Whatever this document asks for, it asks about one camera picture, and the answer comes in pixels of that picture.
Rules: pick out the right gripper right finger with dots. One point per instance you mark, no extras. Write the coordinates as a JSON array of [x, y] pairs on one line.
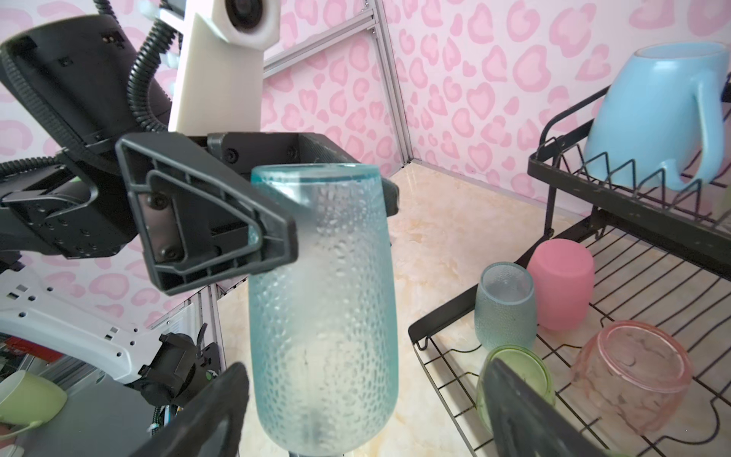
[[531, 427]]

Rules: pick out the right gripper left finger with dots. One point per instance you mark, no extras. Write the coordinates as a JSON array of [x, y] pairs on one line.
[[212, 423]]

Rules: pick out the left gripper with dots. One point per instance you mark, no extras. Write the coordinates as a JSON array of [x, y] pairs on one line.
[[199, 217]]

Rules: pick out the green cup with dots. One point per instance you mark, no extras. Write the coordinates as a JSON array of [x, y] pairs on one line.
[[725, 208], [522, 369]]

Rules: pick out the teal textured cup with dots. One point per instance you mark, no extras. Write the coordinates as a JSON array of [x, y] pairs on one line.
[[324, 339], [505, 307]]

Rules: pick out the clear pink plastic cup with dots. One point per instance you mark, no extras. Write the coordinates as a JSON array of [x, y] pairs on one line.
[[634, 373]]

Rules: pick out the opaque pink plastic cup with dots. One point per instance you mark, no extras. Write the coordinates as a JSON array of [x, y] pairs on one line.
[[563, 272]]

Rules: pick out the white mug blue handle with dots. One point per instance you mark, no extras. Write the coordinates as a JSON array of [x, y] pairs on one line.
[[663, 108]]

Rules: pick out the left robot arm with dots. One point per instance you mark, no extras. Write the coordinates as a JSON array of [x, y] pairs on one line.
[[88, 88]]

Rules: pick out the green mug outside enclosure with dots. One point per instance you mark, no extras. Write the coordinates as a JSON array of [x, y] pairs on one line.
[[29, 401]]

